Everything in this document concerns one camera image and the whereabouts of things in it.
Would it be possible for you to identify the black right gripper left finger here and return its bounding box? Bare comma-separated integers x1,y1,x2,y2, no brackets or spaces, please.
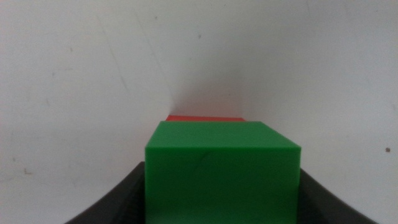
63,161,146,224

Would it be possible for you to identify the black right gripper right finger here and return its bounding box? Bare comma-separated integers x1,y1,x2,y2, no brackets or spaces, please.
297,167,379,224

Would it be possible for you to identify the green cube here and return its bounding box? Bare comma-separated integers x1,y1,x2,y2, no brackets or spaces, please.
144,120,302,224

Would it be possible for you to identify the red cube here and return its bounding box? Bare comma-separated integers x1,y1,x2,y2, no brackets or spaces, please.
165,114,246,123

